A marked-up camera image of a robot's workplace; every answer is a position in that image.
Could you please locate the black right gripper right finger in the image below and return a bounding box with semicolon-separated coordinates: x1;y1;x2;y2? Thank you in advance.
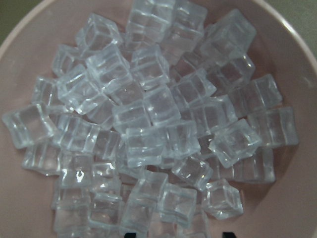
222;232;236;238

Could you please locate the pile of clear ice cubes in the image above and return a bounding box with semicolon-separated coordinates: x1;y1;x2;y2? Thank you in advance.
2;0;299;238

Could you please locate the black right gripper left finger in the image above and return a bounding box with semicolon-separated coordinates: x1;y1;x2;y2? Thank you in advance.
125;233;137;238

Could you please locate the pink bowl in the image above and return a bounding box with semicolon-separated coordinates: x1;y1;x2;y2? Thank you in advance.
0;0;317;238

